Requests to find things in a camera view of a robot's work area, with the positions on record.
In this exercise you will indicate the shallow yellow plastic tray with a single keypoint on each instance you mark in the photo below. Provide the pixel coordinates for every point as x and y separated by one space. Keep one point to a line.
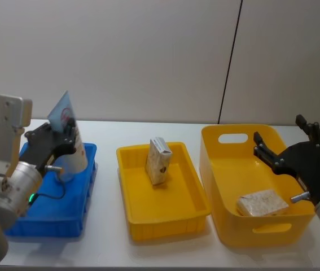
159 203

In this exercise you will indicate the white and blue tube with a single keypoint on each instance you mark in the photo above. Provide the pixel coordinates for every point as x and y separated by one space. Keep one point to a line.
78 152

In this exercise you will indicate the blue plastic crate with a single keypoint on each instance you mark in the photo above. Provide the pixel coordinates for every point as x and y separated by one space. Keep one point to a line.
58 214

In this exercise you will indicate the beige tissue pack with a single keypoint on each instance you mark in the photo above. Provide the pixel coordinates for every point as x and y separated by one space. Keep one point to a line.
262 201
157 163

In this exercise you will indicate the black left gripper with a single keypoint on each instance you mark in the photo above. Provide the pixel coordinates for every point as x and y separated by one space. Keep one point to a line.
42 149

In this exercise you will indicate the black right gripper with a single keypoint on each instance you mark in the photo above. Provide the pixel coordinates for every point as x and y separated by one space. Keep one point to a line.
309 166

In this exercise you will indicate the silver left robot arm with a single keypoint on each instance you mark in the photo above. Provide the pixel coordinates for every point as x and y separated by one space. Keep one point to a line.
6 183

